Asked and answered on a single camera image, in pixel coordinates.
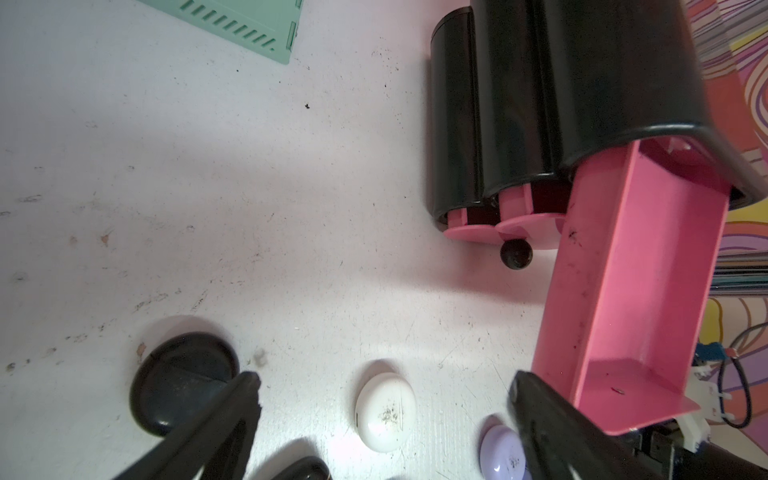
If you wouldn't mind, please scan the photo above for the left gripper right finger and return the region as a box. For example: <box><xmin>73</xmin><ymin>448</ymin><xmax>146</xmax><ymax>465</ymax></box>
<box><xmin>509</xmin><ymin>371</ymin><xmax>660</xmax><ymax>479</ymax></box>

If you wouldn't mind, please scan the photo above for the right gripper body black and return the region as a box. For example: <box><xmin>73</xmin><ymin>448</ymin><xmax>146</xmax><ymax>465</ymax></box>
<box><xmin>623</xmin><ymin>421</ymin><xmax>767</xmax><ymax>480</ymax></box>

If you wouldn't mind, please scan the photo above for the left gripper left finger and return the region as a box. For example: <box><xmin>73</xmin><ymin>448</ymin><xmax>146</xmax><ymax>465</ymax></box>
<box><xmin>118</xmin><ymin>371</ymin><xmax>262</xmax><ymax>479</ymax></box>

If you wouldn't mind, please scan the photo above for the purple round earphone case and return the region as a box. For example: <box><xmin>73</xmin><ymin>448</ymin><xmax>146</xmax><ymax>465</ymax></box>
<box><xmin>479</xmin><ymin>425</ymin><xmax>527</xmax><ymax>480</ymax></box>

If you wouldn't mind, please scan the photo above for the pink top drawer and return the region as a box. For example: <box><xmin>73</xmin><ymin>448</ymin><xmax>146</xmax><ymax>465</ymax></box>
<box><xmin>532</xmin><ymin>139</ymin><xmax>731</xmax><ymax>435</ymax></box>

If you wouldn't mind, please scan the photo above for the pink drawer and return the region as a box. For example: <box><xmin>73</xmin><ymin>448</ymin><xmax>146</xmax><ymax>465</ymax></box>
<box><xmin>532</xmin><ymin>139</ymin><xmax>731</xmax><ymax>435</ymax></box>
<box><xmin>495</xmin><ymin>180</ymin><xmax>571</xmax><ymax>270</ymax></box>
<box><xmin>443</xmin><ymin>206</ymin><xmax>503</xmax><ymax>246</ymax></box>

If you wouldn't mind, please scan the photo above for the black drawer cabinet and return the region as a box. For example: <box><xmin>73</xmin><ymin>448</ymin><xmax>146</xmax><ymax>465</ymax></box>
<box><xmin>430</xmin><ymin>1</ymin><xmax>767</xmax><ymax>223</ymax></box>

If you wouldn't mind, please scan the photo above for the pink middle drawer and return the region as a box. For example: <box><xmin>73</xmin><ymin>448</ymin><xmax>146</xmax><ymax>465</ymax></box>
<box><xmin>495</xmin><ymin>180</ymin><xmax>571</xmax><ymax>270</ymax></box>

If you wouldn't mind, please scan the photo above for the pink bottom drawer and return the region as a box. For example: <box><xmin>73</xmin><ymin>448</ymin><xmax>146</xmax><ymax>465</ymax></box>
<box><xmin>443</xmin><ymin>206</ymin><xmax>503</xmax><ymax>246</ymax></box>

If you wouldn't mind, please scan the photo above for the black round earphone case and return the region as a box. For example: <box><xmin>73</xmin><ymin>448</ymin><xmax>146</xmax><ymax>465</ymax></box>
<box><xmin>129</xmin><ymin>332</ymin><xmax>239</xmax><ymax>437</ymax></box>

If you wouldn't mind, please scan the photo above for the black square earphone case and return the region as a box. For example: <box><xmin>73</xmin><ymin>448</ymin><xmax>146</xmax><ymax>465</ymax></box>
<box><xmin>273</xmin><ymin>456</ymin><xmax>332</xmax><ymax>480</ymax></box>

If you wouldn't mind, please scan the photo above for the white round earphone case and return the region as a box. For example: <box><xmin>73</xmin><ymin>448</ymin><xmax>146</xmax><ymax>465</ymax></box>
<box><xmin>354</xmin><ymin>372</ymin><xmax>417</xmax><ymax>453</ymax></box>

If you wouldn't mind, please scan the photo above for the green file organizer box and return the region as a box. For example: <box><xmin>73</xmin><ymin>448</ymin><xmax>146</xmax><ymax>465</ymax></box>
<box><xmin>142</xmin><ymin>0</ymin><xmax>303</xmax><ymax>65</ymax></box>

